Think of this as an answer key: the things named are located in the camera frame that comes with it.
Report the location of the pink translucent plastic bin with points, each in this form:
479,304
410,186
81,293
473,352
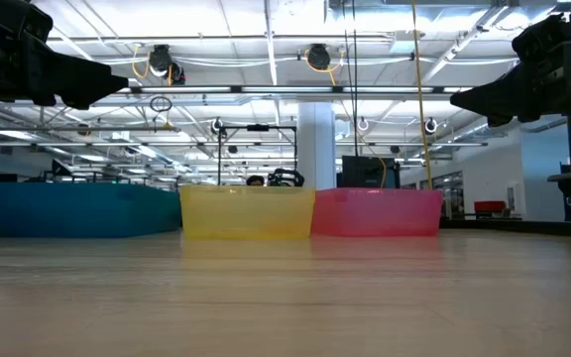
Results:
377,210

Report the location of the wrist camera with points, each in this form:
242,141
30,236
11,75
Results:
18,20
543,37

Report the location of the black cabinet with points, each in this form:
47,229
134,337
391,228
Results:
362,172

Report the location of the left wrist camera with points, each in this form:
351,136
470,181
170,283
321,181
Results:
18,20

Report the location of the black rig frame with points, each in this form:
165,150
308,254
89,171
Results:
258,127

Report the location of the white square column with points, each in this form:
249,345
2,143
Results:
316,144

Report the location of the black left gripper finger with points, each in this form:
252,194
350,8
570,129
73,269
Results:
82,82

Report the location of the yellow translucent plastic bin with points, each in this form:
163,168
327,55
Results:
246,213

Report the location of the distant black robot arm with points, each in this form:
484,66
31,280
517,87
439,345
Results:
285,178

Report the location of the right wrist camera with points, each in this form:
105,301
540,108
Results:
543,37

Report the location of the blue plastic bin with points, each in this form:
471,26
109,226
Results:
87,208

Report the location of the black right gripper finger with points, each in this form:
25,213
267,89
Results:
498,99

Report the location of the long ceiling light strip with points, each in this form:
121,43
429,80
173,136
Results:
285,89

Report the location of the person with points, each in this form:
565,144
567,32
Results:
255,180

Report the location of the red chair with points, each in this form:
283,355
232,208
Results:
490,206

